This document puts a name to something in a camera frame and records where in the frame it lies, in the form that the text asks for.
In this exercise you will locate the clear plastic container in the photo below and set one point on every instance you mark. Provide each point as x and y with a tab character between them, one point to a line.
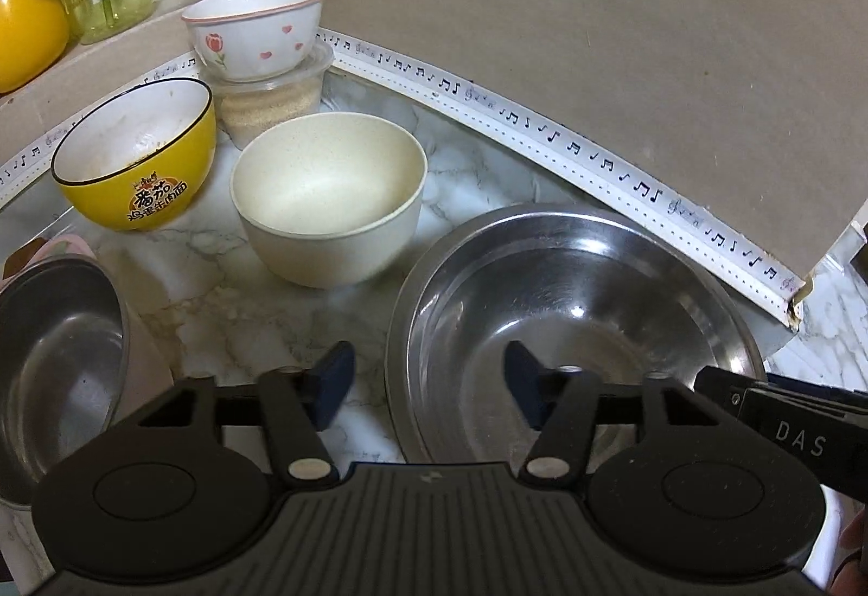
271	108

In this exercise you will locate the cream bowl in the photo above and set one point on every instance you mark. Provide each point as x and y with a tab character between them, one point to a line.
325	209

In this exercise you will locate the pink steel-lined cup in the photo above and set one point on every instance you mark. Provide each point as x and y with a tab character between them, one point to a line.
54	365

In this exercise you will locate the yellow mug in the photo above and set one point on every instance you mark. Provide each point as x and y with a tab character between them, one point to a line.
27	33

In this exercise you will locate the person's right hand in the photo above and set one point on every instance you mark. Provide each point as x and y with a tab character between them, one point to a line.
856	542

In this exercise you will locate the music note tape strip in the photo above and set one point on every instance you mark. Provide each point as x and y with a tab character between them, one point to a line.
542	131

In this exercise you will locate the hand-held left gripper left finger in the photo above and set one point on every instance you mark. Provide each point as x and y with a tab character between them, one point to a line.
332	386

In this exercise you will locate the yellow printed bowl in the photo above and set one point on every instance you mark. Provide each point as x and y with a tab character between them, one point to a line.
135	162

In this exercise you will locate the stainless steel bowl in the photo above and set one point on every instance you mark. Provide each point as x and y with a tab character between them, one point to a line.
576	298

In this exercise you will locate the white floral bowl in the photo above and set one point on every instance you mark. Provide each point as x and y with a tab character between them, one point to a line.
251	40

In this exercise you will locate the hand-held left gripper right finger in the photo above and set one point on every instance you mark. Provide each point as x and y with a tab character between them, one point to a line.
525	382

